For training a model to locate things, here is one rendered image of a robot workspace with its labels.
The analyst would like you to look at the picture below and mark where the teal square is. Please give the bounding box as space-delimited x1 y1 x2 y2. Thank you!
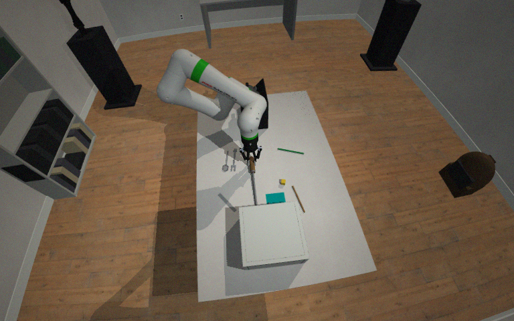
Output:
266 192 286 204

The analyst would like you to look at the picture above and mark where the brown wooden tool handle with grey metal rod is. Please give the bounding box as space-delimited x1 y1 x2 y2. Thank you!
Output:
249 156 258 205

